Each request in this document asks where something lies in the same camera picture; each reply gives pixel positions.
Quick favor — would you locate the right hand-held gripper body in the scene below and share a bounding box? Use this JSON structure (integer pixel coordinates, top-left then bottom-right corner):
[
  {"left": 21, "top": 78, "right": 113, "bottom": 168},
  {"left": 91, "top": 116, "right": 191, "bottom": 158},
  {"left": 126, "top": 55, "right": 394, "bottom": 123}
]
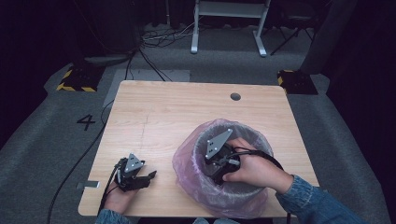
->
[{"left": 204, "top": 128, "right": 243, "bottom": 187}]

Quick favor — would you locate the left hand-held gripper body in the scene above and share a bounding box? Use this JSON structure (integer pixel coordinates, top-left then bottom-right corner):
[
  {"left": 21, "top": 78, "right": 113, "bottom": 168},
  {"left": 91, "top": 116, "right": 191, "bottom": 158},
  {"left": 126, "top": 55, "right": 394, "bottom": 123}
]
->
[{"left": 114, "top": 152, "right": 146, "bottom": 192}]

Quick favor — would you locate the pink plastic trash bag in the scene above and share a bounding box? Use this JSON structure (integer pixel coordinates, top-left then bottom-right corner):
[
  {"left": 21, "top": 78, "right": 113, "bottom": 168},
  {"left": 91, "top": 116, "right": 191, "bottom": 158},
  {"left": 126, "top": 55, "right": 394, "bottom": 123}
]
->
[{"left": 172, "top": 118, "right": 276, "bottom": 220}]

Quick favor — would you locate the green trash bin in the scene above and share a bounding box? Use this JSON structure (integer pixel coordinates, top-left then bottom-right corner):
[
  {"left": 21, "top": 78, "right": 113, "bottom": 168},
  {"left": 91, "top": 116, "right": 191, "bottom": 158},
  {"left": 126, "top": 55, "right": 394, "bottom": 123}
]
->
[{"left": 191, "top": 121, "right": 273, "bottom": 217}]

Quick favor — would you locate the person's left hand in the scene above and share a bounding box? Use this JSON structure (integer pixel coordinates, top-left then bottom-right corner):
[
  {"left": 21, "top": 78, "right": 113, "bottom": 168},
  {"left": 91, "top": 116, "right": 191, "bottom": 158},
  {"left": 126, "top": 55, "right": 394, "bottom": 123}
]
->
[{"left": 104, "top": 181, "right": 141, "bottom": 216}]

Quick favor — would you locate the person's right hand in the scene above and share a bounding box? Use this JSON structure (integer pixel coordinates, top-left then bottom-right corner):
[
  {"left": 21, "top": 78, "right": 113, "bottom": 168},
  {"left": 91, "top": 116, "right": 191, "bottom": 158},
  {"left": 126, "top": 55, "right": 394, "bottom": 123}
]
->
[{"left": 221, "top": 137, "right": 295, "bottom": 196}]

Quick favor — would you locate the black yellow striped stand base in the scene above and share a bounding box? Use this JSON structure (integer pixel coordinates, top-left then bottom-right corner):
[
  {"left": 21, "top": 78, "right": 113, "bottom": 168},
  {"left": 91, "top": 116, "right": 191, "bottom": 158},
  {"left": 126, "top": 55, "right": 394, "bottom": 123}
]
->
[
  {"left": 276, "top": 69, "right": 319, "bottom": 96},
  {"left": 55, "top": 63, "right": 106, "bottom": 93}
]

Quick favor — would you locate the black tripod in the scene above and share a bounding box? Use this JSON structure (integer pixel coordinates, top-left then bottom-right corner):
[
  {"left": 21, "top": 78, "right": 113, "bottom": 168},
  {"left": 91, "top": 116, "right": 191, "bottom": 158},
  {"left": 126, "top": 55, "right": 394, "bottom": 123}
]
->
[{"left": 269, "top": 17, "right": 316, "bottom": 57}]

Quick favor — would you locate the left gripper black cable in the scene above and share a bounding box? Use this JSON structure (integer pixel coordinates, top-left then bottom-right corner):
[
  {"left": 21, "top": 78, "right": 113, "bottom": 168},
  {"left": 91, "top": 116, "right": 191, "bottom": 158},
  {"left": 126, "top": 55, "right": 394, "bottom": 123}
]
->
[{"left": 98, "top": 160, "right": 125, "bottom": 213}]

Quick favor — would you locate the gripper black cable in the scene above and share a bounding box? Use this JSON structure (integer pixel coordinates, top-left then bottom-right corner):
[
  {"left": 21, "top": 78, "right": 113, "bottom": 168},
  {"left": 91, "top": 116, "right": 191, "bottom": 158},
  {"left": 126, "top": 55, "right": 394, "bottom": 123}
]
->
[
  {"left": 98, "top": 160, "right": 125, "bottom": 213},
  {"left": 228, "top": 147, "right": 285, "bottom": 172}
]

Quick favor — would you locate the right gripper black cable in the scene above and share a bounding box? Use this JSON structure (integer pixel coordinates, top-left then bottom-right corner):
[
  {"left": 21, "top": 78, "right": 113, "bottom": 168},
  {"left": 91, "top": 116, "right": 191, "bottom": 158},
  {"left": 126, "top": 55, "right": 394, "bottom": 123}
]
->
[{"left": 228, "top": 147, "right": 285, "bottom": 172}]

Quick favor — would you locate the grey table edge bracket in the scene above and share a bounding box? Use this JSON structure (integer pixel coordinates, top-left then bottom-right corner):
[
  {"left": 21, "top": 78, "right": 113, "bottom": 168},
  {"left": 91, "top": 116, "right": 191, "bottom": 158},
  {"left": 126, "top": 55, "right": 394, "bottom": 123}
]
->
[{"left": 76, "top": 180, "right": 102, "bottom": 190}]

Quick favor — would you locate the black floor cable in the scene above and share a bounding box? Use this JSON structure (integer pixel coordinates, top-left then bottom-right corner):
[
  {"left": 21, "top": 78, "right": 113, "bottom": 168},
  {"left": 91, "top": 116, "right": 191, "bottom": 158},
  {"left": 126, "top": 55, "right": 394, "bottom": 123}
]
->
[{"left": 46, "top": 99, "right": 115, "bottom": 224}]

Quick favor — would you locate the bundle of floor cables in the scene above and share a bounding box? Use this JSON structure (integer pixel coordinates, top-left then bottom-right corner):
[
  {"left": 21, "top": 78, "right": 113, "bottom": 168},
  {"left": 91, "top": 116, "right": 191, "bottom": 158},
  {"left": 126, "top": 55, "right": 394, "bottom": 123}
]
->
[{"left": 141, "top": 21, "right": 196, "bottom": 49}]

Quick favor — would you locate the white metal stand frame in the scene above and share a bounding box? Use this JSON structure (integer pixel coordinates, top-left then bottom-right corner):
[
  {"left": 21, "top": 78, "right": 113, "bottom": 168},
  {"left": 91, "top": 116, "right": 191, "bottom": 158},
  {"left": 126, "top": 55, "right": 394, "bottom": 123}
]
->
[{"left": 190, "top": 0, "right": 272, "bottom": 58}]

